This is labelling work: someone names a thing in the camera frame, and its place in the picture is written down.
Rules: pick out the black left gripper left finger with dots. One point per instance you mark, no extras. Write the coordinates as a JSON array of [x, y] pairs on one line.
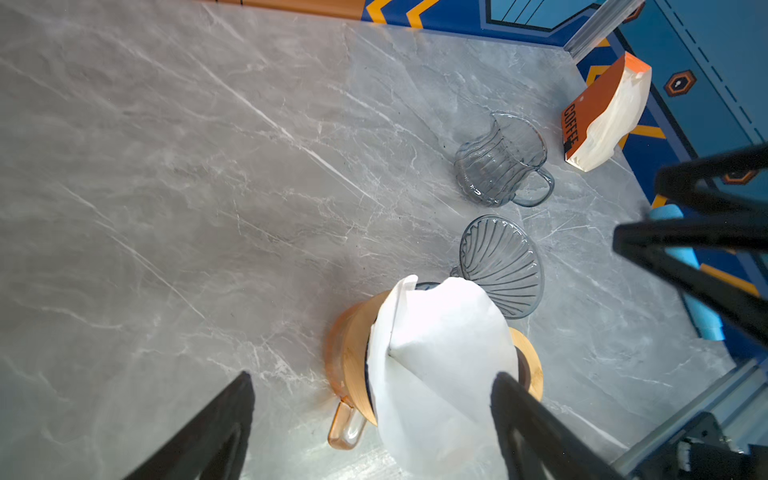
[[213, 444]]

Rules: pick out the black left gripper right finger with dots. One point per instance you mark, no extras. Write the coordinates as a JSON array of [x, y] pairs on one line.
[[534, 444]]

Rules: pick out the coffee filter pack orange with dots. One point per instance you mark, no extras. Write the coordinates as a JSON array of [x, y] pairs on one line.
[[604, 112]]

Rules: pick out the orange glass carafe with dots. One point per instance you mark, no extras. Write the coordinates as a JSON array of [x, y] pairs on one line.
[[348, 423]]

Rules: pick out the grey glass pitcher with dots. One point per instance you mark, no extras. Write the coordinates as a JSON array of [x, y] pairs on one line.
[[492, 168]]

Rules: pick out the white paper coffee filter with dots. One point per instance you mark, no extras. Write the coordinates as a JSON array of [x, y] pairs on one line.
[[432, 359]]

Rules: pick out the grey glass dripper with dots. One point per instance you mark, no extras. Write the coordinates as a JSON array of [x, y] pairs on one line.
[[498, 256]]

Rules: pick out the right aluminium corner post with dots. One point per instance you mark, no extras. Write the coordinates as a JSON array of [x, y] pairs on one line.
[[606, 19]]

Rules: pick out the aluminium front rail frame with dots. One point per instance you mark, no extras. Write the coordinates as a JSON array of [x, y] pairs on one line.
[[738, 402]]

